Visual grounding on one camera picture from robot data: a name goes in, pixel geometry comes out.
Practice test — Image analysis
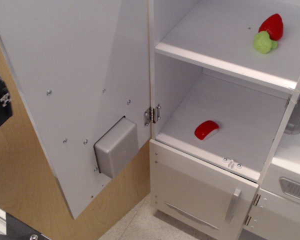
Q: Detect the white fridge door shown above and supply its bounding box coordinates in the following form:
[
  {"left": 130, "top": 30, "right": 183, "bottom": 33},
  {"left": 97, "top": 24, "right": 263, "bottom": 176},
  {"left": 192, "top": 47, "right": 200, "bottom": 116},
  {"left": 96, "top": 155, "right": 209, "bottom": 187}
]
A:
[{"left": 0, "top": 0, "right": 151, "bottom": 218}]

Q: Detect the white toy fridge cabinet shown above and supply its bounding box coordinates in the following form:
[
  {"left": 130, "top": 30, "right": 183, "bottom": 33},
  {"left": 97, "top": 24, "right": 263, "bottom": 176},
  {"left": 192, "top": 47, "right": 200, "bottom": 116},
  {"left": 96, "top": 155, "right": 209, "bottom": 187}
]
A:
[{"left": 147, "top": 0, "right": 300, "bottom": 240}]

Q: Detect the grey dispenser box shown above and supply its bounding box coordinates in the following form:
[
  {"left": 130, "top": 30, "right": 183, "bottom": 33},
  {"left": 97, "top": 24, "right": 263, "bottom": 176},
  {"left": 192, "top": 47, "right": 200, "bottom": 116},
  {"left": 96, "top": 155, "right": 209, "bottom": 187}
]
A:
[{"left": 93, "top": 117, "right": 139, "bottom": 179}]

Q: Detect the silver door hinge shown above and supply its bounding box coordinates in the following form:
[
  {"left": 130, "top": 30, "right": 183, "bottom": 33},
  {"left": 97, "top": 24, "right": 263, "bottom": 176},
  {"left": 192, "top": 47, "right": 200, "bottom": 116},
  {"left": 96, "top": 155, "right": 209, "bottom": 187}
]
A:
[{"left": 143, "top": 104, "right": 161, "bottom": 127}]

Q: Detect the red white toy sushi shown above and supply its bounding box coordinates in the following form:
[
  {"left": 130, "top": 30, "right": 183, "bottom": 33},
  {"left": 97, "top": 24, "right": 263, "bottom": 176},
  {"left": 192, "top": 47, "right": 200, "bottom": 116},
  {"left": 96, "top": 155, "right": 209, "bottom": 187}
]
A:
[{"left": 194, "top": 120, "right": 220, "bottom": 141}]

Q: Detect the white lower freezer door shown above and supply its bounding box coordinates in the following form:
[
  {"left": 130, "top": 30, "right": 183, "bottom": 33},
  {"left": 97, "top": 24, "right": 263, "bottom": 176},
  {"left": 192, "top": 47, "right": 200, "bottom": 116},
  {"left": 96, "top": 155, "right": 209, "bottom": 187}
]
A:
[{"left": 149, "top": 140, "right": 258, "bottom": 240}]

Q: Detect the white door latch catch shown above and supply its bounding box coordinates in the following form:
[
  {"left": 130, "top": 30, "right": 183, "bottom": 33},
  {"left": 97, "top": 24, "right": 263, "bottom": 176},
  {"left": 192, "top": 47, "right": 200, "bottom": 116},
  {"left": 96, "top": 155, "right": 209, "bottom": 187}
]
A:
[{"left": 222, "top": 157, "right": 243, "bottom": 169}]

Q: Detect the brass lower oven hinge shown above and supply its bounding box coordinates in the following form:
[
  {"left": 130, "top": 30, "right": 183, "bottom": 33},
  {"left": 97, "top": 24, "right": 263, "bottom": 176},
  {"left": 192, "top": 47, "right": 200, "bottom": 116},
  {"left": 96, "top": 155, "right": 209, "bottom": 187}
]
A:
[{"left": 244, "top": 215, "right": 251, "bottom": 226}]

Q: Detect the brass oven door hinge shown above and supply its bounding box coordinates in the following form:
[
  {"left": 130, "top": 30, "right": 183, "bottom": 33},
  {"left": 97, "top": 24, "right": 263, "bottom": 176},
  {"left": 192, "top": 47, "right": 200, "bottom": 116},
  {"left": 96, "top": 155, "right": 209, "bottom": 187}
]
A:
[{"left": 253, "top": 194, "right": 261, "bottom": 206}]

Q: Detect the green toy broccoli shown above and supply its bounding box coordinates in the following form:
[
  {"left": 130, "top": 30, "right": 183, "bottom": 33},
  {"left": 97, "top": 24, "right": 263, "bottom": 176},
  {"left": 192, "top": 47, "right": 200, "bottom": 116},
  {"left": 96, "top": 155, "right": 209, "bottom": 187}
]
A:
[{"left": 253, "top": 31, "right": 278, "bottom": 54}]

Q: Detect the red toy strawberry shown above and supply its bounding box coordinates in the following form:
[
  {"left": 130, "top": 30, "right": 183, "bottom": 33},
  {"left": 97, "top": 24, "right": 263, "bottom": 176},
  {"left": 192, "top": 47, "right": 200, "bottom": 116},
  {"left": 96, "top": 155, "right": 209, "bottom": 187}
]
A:
[{"left": 258, "top": 13, "right": 284, "bottom": 41}]

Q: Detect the white toy oven unit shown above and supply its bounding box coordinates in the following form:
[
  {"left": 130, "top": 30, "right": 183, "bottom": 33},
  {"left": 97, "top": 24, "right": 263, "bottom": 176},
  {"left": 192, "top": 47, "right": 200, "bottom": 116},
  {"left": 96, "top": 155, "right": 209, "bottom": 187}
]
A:
[{"left": 240, "top": 134, "right": 300, "bottom": 240}]

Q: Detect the grey oven vent panel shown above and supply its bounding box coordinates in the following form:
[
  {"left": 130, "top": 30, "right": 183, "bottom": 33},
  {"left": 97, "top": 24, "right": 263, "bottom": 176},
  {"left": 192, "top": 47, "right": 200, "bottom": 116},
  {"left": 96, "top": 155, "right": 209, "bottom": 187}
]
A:
[{"left": 279, "top": 177, "right": 300, "bottom": 200}]

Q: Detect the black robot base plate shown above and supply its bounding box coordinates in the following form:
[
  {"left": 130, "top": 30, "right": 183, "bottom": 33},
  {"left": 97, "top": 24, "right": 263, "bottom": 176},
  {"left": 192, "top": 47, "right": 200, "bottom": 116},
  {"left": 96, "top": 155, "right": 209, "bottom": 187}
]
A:
[{"left": 5, "top": 212, "right": 50, "bottom": 240}]

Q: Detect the silver freezer door handle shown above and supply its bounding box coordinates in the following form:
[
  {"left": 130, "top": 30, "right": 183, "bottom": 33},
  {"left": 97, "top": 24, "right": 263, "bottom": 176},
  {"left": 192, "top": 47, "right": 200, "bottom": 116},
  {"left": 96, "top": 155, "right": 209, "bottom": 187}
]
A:
[{"left": 224, "top": 188, "right": 242, "bottom": 224}]

